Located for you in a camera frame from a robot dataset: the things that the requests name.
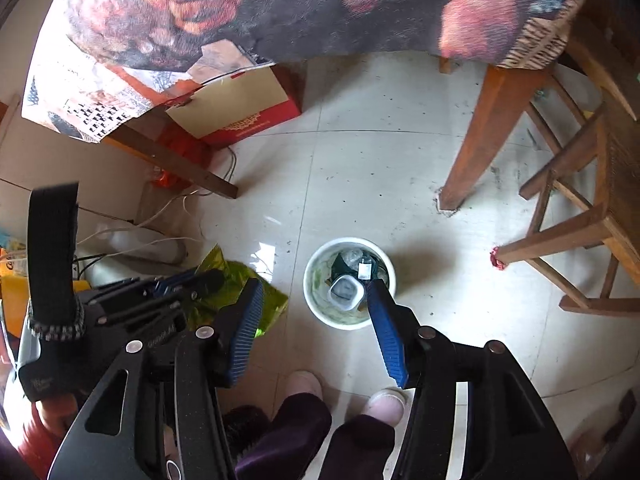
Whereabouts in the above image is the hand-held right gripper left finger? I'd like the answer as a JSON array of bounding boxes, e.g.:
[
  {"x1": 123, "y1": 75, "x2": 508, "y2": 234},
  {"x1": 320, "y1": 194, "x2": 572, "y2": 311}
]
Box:
[{"x1": 47, "y1": 277, "x2": 266, "y2": 480}]

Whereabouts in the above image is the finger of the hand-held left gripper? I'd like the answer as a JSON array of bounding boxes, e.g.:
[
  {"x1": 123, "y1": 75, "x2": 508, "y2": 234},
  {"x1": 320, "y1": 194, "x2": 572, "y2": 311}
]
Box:
[
  {"x1": 95, "y1": 269, "x2": 199, "y2": 298},
  {"x1": 171, "y1": 268, "x2": 226, "y2": 304}
]

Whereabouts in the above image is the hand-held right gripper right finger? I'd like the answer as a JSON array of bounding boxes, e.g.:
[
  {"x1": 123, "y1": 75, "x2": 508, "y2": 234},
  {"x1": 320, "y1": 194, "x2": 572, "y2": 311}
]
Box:
[{"x1": 366, "y1": 277, "x2": 571, "y2": 480}]

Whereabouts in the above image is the yellow-green plastic bag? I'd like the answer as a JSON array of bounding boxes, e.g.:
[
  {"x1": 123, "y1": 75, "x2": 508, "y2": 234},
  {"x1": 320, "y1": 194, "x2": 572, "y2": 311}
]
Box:
[{"x1": 197, "y1": 244, "x2": 289, "y2": 339}]

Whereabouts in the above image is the small white shallow container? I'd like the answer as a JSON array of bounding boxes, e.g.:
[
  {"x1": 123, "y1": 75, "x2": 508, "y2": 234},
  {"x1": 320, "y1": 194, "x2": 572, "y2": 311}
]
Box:
[{"x1": 328, "y1": 275, "x2": 364, "y2": 310}]

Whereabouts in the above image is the white plastic bin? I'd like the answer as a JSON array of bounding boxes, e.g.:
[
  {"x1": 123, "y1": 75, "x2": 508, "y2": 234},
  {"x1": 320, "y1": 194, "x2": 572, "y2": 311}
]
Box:
[{"x1": 303, "y1": 236, "x2": 397, "y2": 331}]

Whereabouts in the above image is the person's left forearm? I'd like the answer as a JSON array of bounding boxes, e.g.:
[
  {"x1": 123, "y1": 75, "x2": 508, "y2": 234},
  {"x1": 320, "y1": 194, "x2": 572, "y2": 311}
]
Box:
[{"x1": 6, "y1": 405, "x2": 71, "y2": 480}]

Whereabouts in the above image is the person's left hand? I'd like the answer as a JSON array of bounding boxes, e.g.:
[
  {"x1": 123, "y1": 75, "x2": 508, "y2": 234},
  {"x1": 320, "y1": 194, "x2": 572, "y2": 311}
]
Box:
[{"x1": 30, "y1": 392, "x2": 91, "y2": 440}]

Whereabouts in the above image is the white plastic bag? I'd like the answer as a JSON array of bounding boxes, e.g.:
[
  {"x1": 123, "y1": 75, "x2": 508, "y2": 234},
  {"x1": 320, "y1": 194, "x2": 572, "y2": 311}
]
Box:
[{"x1": 91, "y1": 220, "x2": 202, "y2": 287}]

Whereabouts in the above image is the pink slipper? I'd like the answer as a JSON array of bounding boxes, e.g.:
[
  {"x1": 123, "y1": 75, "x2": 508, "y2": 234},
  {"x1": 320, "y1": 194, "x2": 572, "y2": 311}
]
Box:
[
  {"x1": 277, "y1": 370, "x2": 324, "y2": 407},
  {"x1": 367, "y1": 388, "x2": 406, "y2": 424}
]

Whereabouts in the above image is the person's right leg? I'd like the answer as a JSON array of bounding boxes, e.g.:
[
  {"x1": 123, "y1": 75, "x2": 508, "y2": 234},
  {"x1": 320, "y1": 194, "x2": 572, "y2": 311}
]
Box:
[{"x1": 319, "y1": 412, "x2": 397, "y2": 480}]

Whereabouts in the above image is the yellow box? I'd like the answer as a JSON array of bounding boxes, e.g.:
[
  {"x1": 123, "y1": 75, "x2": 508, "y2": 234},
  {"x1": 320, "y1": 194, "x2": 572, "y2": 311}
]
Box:
[{"x1": 0, "y1": 245, "x2": 31, "y2": 343}]

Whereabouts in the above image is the red plastic bag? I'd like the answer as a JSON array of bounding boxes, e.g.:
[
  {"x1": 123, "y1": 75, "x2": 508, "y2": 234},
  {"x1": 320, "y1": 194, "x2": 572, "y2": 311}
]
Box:
[{"x1": 151, "y1": 125, "x2": 214, "y2": 192}]

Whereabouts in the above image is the red cardboard box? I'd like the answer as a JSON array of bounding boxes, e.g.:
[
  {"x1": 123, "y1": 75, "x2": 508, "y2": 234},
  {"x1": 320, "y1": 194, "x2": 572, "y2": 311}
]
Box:
[{"x1": 165, "y1": 65, "x2": 304, "y2": 150}]

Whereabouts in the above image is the printed tablecloth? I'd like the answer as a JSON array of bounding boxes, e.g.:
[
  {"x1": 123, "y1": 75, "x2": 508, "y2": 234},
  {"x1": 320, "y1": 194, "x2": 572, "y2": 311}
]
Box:
[{"x1": 22, "y1": 0, "x2": 589, "y2": 144}]

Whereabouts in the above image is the low wooden stool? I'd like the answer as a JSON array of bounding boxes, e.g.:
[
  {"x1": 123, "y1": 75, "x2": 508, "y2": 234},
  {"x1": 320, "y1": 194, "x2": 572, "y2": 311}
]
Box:
[{"x1": 564, "y1": 0, "x2": 640, "y2": 122}]

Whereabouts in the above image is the white cable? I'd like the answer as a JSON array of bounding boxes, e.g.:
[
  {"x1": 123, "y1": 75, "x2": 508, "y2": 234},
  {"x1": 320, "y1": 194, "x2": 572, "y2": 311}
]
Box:
[{"x1": 77, "y1": 145, "x2": 237, "y2": 262}]

